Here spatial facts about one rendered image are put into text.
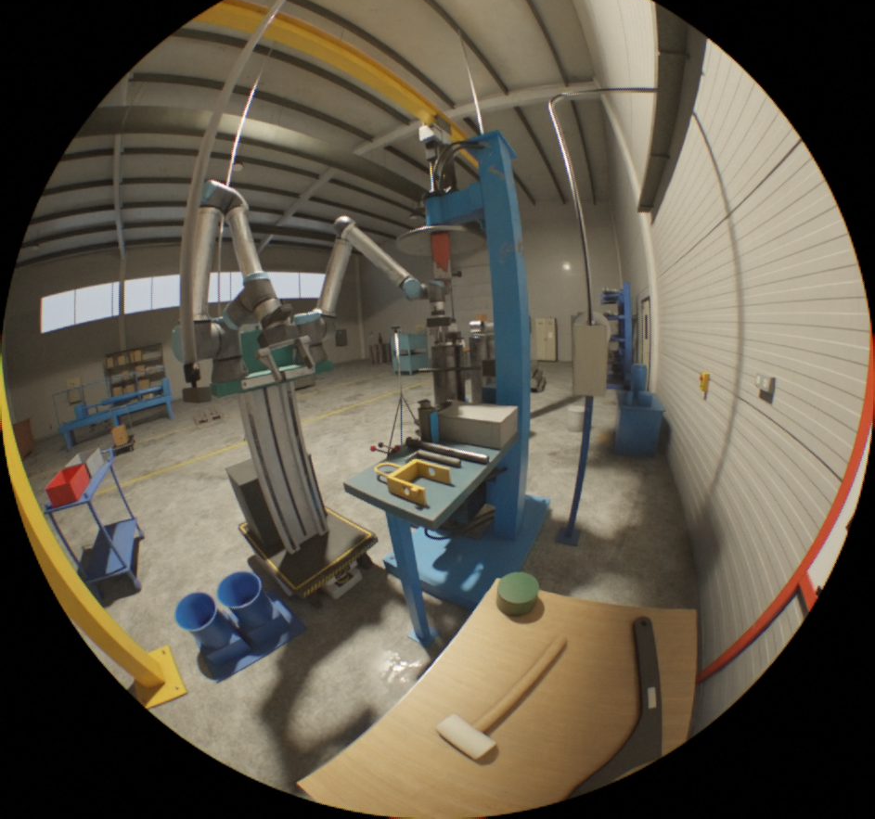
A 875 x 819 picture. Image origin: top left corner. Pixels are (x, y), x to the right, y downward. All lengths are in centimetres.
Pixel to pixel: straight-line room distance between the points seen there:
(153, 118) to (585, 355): 645
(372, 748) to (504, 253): 187
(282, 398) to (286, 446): 29
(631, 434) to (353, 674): 346
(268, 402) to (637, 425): 357
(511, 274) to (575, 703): 166
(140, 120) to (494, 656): 645
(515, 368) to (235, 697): 246
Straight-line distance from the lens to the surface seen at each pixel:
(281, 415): 167
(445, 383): 176
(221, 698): 200
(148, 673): 217
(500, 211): 166
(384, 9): 619
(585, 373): 165
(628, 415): 353
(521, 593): 71
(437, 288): 153
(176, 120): 594
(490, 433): 121
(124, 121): 608
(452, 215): 185
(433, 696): 67
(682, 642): 82
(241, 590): 201
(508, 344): 153
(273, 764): 179
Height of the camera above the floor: 159
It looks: 11 degrees down
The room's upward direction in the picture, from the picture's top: 4 degrees counter-clockwise
